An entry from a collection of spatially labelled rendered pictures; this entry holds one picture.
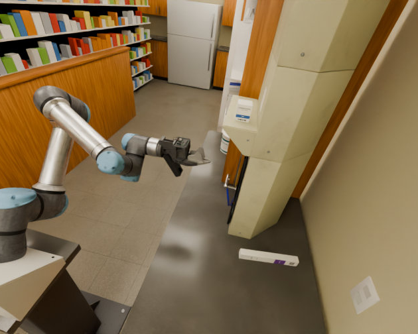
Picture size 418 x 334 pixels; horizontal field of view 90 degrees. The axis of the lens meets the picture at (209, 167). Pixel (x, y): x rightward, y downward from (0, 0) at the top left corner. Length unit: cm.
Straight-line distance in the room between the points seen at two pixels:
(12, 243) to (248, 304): 87
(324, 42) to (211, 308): 91
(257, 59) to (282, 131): 41
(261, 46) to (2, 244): 118
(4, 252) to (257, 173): 90
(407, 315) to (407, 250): 15
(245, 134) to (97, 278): 172
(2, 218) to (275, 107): 95
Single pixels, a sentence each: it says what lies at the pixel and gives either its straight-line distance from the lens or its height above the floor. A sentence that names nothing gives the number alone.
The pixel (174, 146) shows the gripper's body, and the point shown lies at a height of 138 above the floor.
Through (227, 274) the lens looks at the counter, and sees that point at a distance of 99.
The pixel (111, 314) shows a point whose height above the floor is 2.
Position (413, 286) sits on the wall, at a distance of 77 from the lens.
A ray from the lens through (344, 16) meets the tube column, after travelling 66.
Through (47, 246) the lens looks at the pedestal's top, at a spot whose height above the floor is 94.
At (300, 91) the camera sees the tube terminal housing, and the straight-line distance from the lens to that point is 67.
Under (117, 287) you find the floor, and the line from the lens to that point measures 202.
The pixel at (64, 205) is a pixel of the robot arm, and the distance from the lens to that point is 112.
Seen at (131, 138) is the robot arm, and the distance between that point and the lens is 89.
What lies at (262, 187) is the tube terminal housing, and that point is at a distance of 84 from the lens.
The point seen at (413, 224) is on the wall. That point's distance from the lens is 77.
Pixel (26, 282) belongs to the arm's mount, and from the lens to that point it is 97.
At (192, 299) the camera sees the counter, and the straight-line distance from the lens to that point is 93.
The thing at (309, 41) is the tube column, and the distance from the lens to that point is 64.
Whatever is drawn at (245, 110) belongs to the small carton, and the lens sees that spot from 74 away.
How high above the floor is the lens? 182
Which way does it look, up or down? 38 degrees down
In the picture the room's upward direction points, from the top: 8 degrees clockwise
